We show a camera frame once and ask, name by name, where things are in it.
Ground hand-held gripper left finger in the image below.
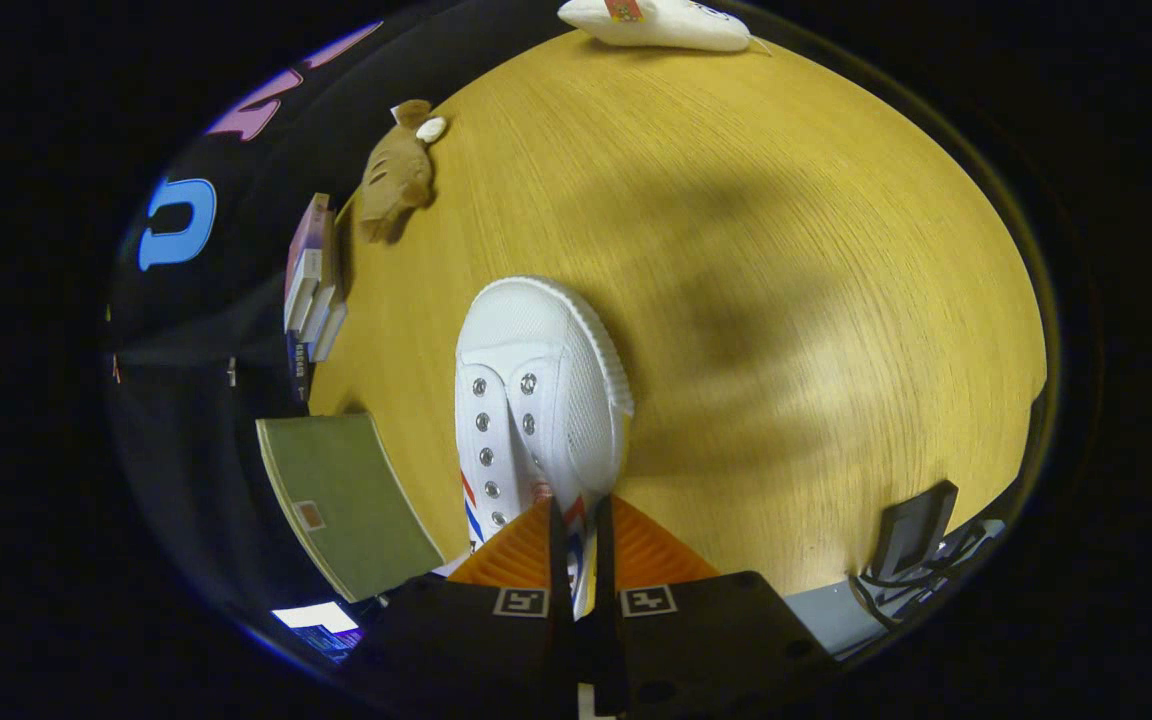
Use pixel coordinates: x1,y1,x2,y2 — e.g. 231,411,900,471
351,497,585,716

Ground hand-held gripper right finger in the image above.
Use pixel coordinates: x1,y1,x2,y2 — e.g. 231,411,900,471
594,493,842,716

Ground green fabric storage box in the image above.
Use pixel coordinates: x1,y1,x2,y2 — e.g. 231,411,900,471
256,413,447,604

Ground white canvas shoe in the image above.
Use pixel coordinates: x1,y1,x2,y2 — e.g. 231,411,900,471
453,276,635,621

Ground computer monitor screen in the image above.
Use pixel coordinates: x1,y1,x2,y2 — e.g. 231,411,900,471
271,600,365,661

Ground black device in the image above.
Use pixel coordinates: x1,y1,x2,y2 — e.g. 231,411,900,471
871,480,959,583

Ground lavender book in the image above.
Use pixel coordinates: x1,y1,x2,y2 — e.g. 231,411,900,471
311,300,350,364

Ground white book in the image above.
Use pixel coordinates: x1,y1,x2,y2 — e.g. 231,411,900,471
296,250,342,346

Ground pink book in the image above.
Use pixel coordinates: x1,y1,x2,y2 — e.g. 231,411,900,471
284,192,335,301

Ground brown plush toy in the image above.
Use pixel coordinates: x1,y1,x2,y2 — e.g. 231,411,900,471
356,98,449,244

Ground black backdrop cloth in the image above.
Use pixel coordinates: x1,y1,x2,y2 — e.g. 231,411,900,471
101,0,497,641

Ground white soft packet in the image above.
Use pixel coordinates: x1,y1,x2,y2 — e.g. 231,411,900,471
556,0,752,53

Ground black cables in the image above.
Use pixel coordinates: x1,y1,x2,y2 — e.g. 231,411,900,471
851,520,1007,631

